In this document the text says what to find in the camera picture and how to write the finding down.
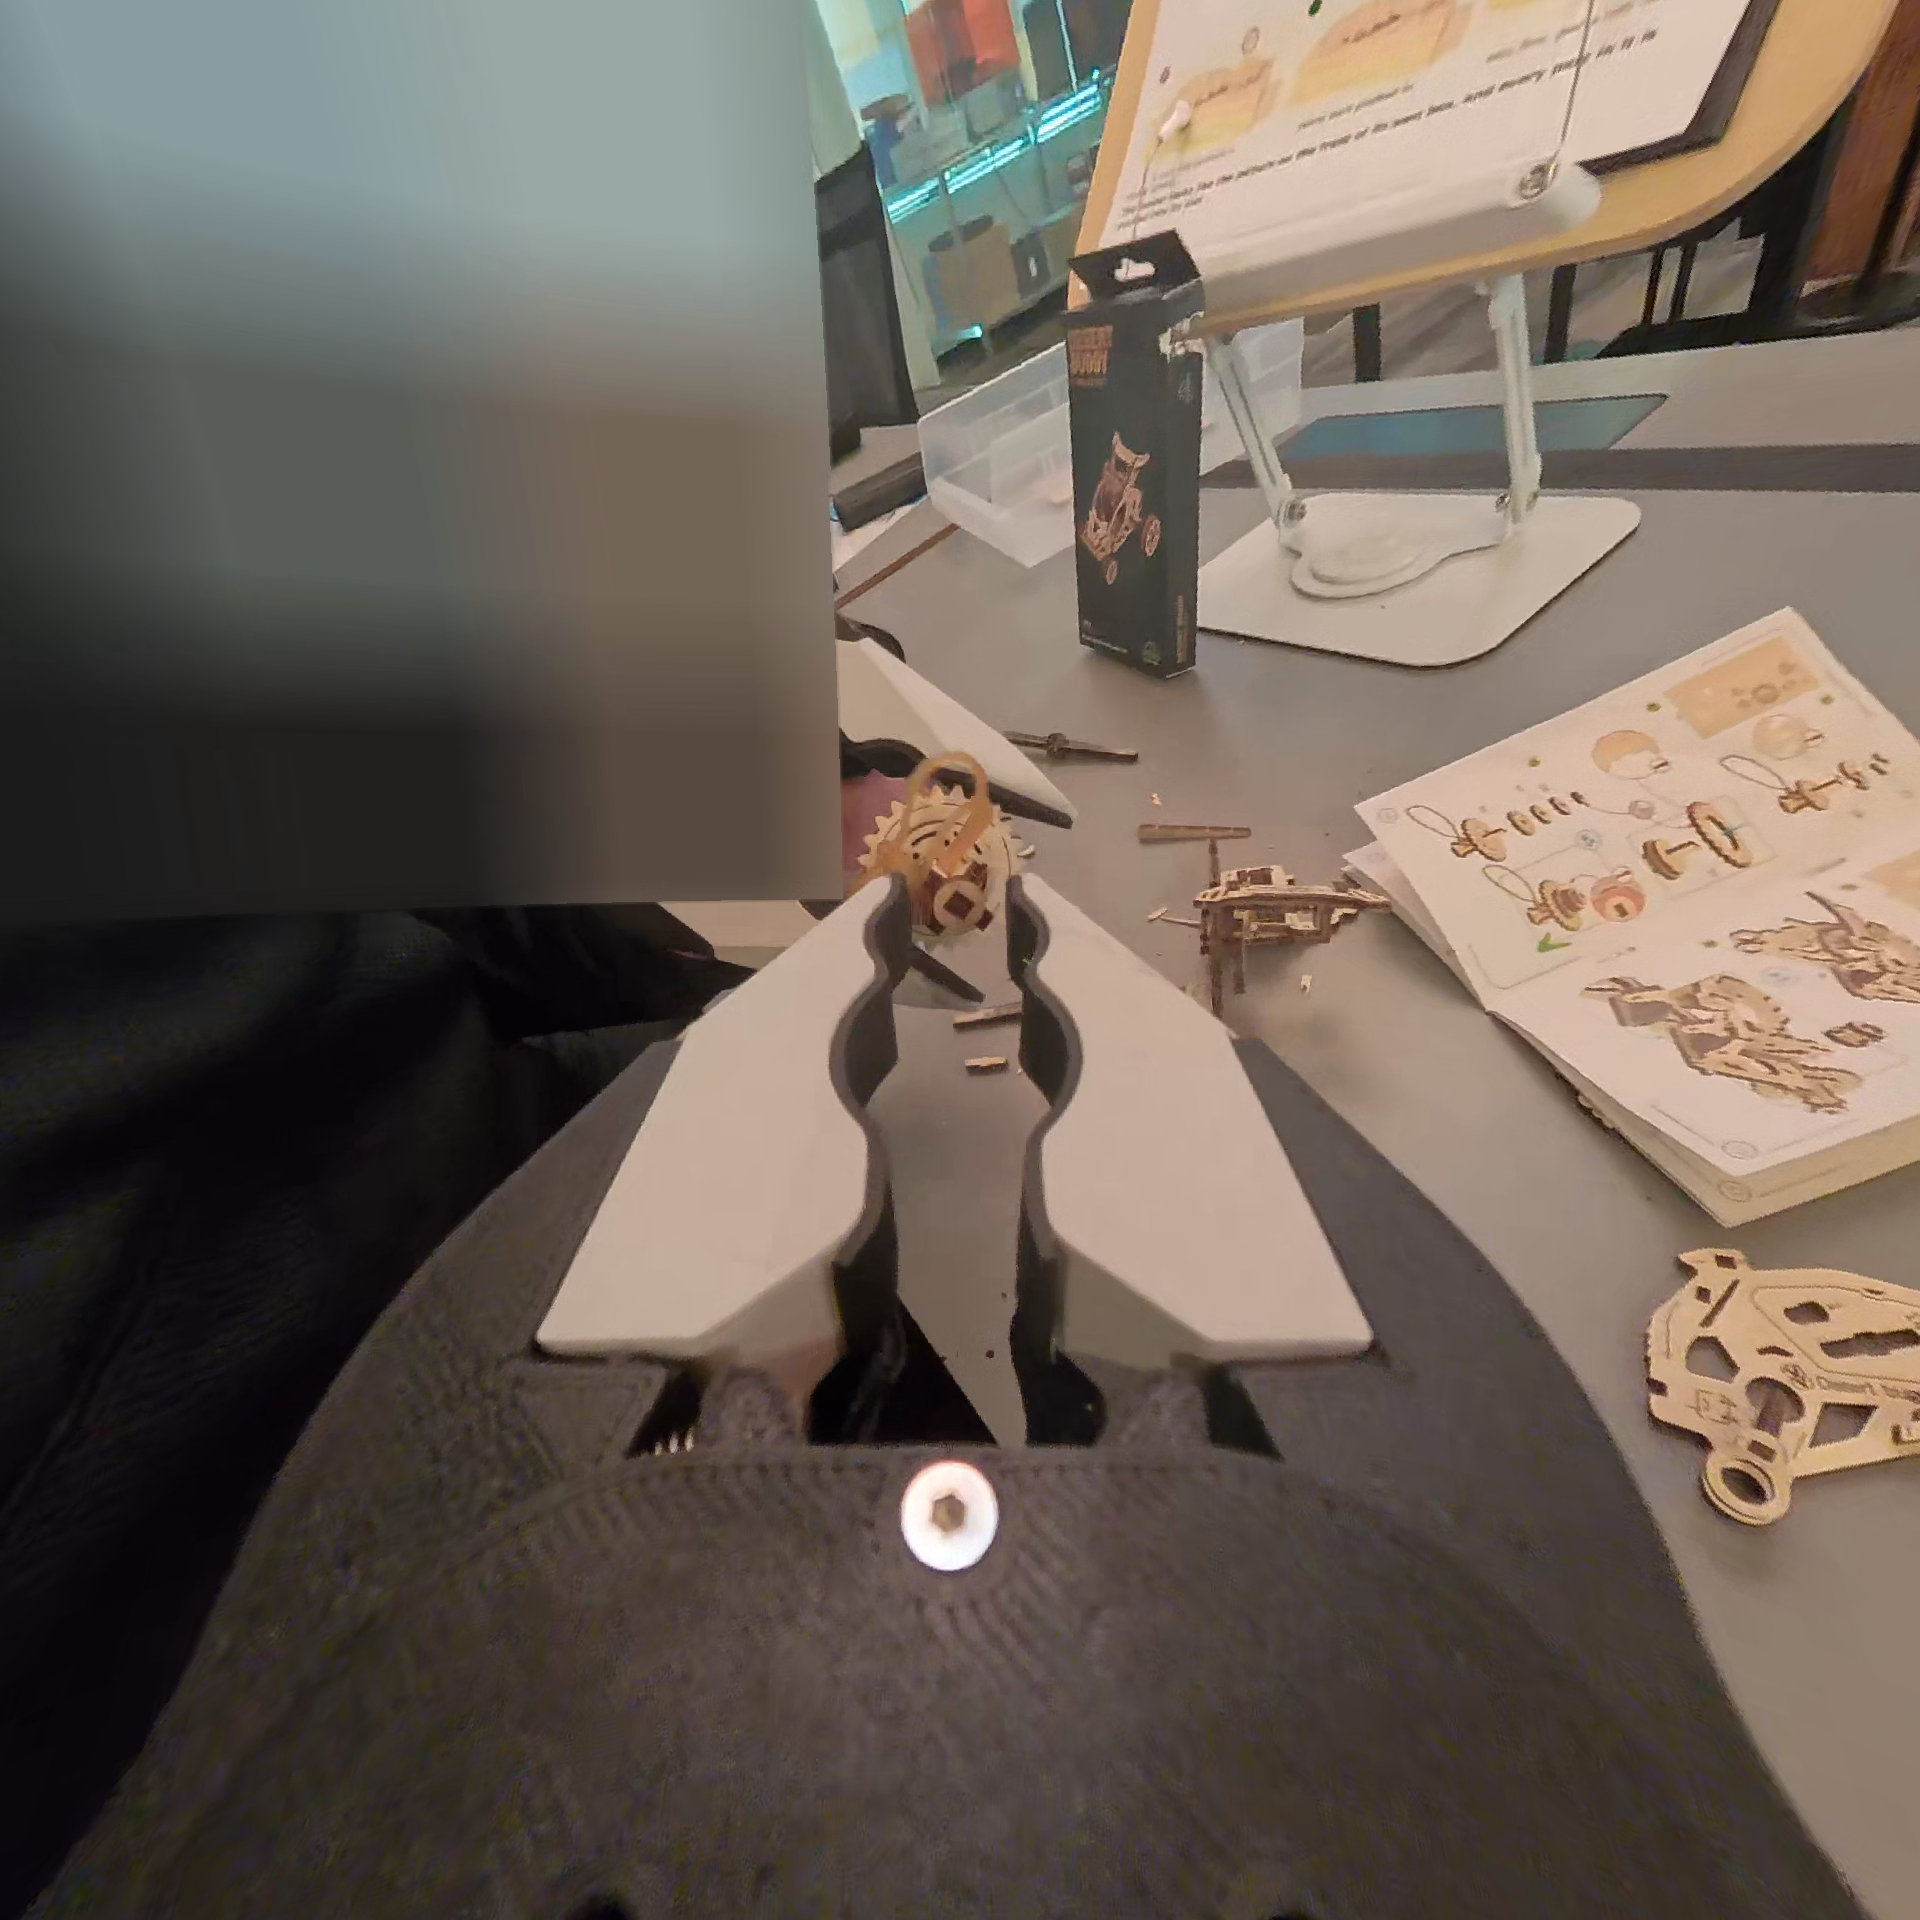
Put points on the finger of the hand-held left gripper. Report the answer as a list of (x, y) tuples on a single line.
[(932, 720)]

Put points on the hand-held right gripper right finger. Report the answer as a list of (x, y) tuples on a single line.
[(1201, 1200)]

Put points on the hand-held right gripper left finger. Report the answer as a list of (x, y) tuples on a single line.
[(720, 1185)]

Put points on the wooden gear axle assembly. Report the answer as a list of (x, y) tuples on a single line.
[(944, 870)]

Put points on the black model kit box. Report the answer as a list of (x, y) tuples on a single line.
[(1133, 480)]

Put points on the long wooden axle stick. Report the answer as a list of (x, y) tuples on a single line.
[(1073, 745)]

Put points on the black cylinder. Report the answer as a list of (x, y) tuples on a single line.
[(878, 492)]

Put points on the clear plastic bin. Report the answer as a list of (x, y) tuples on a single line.
[(991, 451)]

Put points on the short wooden stick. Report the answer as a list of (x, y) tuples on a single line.
[(1193, 832)]

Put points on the partly built wooden chassis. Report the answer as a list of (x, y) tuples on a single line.
[(1276, 907)]

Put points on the person's black clothing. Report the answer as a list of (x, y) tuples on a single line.
[(225, 1200)]

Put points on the white book stand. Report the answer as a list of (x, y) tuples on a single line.
[(1424, 570)]

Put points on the open instruction booklet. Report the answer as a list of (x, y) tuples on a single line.
[(1681, 930)]

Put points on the wooden car side panel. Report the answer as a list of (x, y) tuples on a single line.
[(1800, 1380)]

